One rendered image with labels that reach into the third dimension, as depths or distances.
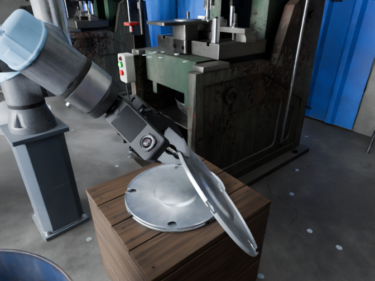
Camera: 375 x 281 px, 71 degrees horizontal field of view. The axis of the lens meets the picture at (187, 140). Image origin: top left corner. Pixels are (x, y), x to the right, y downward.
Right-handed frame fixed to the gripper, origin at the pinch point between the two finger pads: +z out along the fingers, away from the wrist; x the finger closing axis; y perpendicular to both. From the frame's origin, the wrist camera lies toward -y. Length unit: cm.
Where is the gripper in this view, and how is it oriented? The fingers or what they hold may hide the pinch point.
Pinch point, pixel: (183, 158)
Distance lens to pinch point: 53.8
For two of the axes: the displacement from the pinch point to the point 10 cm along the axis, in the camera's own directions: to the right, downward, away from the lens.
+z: 6.5, 5.0, 5.8
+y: -3.9, -4.3, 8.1
